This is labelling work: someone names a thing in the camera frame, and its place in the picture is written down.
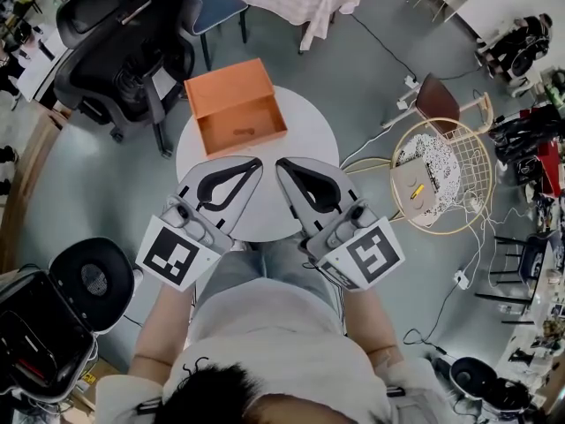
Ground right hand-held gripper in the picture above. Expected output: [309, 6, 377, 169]
[275, 156, 406, 292]

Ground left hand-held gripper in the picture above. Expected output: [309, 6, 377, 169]
[134, 155, 264, 289]

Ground orange box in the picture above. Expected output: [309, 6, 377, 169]
[184, 57, 289, 158]

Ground person's left forearm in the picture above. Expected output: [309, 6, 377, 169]
[127, 276, 198, 375]

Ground person's right forearm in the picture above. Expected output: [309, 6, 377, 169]
[342, 287, 405, 366]

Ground person's grey jeans legs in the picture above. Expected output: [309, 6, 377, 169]
[193, 236, 345, 317]

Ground grey flat box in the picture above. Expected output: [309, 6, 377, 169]
[388, 156, 439, 221]

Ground black pen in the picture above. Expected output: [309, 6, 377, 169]
[423, 161, 441, 193]

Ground black white patterned cushion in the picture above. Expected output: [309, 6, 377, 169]
[395, 133, 463, 228]

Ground person's white shirt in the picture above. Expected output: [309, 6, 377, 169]
[94, 278, 451, 424]

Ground brown wooden chair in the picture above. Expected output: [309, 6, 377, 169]
[381, 72, 494, 139]

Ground black office chair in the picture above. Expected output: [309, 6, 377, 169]
[52, 0, 198, 158]

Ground blue padded chair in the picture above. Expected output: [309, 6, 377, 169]
[183, 0, 251, 72]

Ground wooden planks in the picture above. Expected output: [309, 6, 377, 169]
[0, 108, 72, 260]

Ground white desk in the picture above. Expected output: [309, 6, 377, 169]
[15, 24, 72, 103]

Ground black open equipment case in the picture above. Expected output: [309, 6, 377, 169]
[0, 236, 136, 404]

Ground red plastic object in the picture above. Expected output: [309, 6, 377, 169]
[536, 141, 565, 198]

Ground black round device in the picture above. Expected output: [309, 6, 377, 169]
[448, 355, 533, 417]

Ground gold wire round chair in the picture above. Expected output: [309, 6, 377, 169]
[342, 117, 493, 237]

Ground black floor cable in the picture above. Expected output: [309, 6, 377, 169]
[350, 13, 418, 81]

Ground white cable tangle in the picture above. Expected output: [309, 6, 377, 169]
[441, 148, 535, 282]

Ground black metal frame chair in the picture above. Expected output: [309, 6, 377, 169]
[474, 234, 553, 326]

